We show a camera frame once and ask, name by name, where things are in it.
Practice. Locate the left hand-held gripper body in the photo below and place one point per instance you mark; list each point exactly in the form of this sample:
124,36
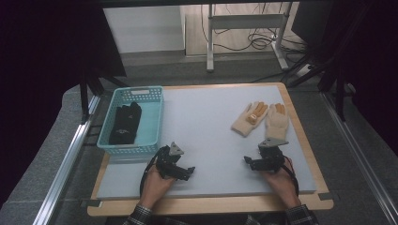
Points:
165,160

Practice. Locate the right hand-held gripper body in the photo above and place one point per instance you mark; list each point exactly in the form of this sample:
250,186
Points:
272,157

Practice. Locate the teal plastic basket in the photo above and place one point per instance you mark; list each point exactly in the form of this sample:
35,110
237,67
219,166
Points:
150,125

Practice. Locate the cream orange glove with tag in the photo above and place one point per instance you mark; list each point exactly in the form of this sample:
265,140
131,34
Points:
247,123

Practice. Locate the black glove with logo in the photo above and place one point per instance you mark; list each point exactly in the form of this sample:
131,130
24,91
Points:
125,123

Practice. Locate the person's right hand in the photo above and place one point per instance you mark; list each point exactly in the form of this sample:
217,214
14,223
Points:
284,184

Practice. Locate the person's left hand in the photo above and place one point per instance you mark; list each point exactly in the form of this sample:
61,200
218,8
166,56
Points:
153,187

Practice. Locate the grey foam mat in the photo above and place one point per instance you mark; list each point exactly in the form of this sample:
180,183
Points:
203,134

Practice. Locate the grey tape piece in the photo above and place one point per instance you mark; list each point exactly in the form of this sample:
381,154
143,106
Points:
326,196

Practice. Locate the black stand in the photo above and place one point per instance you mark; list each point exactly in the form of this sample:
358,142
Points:
340,93
84,97

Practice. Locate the white panel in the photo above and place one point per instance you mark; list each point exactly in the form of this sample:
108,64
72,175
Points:
144,29

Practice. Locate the aluminium rail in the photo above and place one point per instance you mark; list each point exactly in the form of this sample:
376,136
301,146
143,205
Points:
359,156
67,162

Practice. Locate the white metal desk frame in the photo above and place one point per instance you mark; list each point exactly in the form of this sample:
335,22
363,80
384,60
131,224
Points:
247,21

